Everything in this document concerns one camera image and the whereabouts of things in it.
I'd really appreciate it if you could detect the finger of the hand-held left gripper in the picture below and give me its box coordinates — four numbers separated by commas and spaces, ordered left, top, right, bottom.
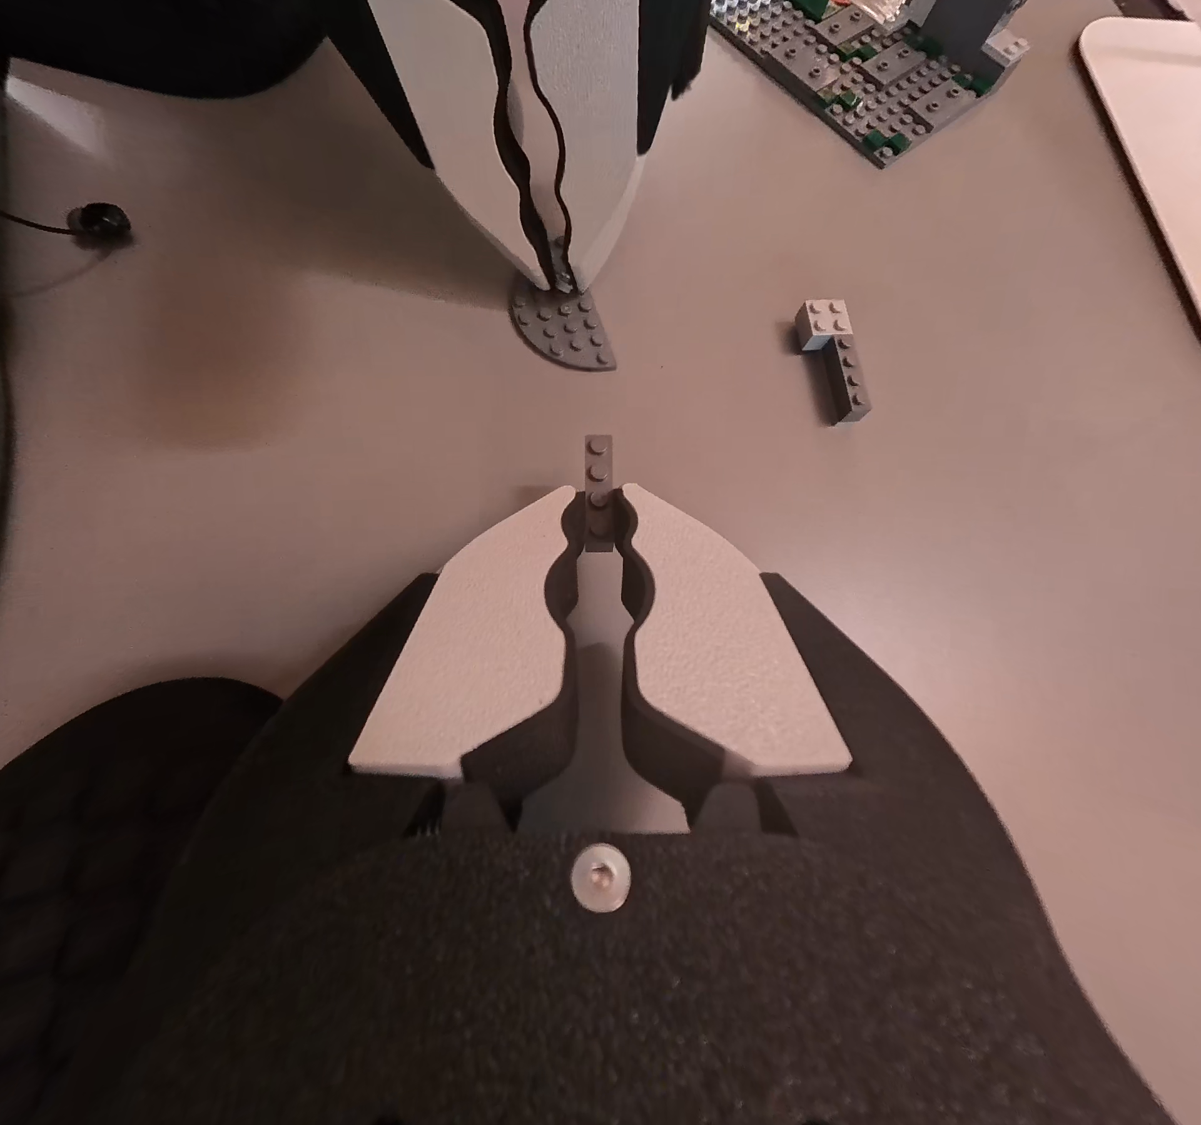
521, 0, 651, 295
362, 0, 556, 292

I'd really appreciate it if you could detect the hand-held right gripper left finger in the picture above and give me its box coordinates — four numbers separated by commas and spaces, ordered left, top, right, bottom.
349, 485, 584, 781

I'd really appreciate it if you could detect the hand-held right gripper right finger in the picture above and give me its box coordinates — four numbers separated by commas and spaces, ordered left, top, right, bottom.
614, 484, 855, 779

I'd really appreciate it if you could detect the dark grey long brick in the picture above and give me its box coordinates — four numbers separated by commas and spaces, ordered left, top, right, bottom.
822, 334, 874, 428
582, 435, 618, 554

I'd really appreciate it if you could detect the grey quarter-round plate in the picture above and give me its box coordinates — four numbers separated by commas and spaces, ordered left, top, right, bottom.
509, 233, 619, 375

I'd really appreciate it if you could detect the light grey square brick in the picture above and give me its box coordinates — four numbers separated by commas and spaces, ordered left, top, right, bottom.
790, 299, 855, 358

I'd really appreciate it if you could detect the grey desk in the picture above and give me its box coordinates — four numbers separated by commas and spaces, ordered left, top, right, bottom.
0, 0, 1201, 1125

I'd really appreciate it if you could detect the grey brick model on baseplate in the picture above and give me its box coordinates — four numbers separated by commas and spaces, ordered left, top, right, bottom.
708, 0, 1079, 172

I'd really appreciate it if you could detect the white book stand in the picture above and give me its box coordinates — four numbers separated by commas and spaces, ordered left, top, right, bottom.
1077, 16, 1201, 340

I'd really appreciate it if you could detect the black cable with plug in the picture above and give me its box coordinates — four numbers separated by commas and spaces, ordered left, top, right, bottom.
0, 202, 133, 250

